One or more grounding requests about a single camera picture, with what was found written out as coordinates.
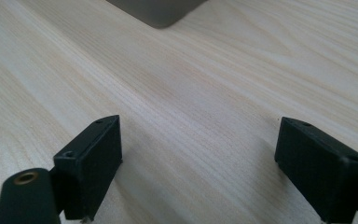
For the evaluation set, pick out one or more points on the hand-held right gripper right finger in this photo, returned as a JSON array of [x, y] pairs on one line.
[[320, 169]]

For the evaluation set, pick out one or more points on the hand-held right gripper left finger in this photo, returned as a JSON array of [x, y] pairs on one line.
[[90, 168]]

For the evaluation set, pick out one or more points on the brown translucent divided box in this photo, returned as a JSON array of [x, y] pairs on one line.
[[157, 11]]

